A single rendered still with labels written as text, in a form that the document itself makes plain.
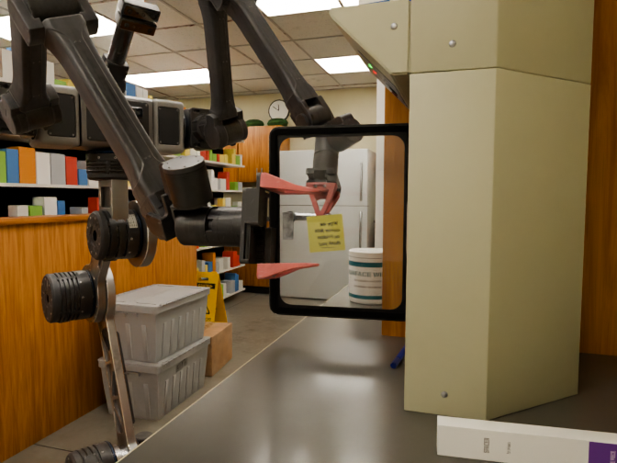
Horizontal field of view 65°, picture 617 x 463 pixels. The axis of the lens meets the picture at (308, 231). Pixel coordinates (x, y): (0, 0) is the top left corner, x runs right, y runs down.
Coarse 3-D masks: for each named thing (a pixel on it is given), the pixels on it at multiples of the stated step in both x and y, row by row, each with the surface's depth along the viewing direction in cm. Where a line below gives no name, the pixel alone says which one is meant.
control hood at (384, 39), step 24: (408, 0) 65; (336, 24) 71; (360, 24) 68; (384, 24) 67; (408, 24) 66; (360, 48) 71; (384, 48) 67; (408, 48) 66; (384, 72) 72; (408, 72) 66; (408, 96) 81
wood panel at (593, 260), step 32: (608, 0) 90; (608, 32) 91; (608, 64) 91; (608, 96) 91; (608, 128) 92; (608, 160) 92; (608, 192) 92; (608, 224) 93; (608, 256) 93; (608, 288) 93; (608, 320) 94; (608, 352) 94
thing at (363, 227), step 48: (288, 144) 102; (336, 144) 99; (384, 144) 97; (336, 192) 100; (384, 192) 98; (288, 240) 103; (336, 240) 101; (384, 240) 99; (288, 288) 104; (336, 288) 101; (384, 288) 99
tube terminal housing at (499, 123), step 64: (448, 0) 64; (512, 0) 63; (576, 0) 69; (448, 64) 64; (512, 64) 64; (576, 64) 70; (448, 128) 65; (512, 128) 65; (576, 128) 71; (448, 192) 65; (512, 192) 66; (576, 192) 72; (448, 256) 66; (512, 256) 66; (576, 256) 73; (448, 320) 67; (512, 320) 67; (576, 320) 74; (448, 384) 67; (512, 384) 68; (576, 384) 75
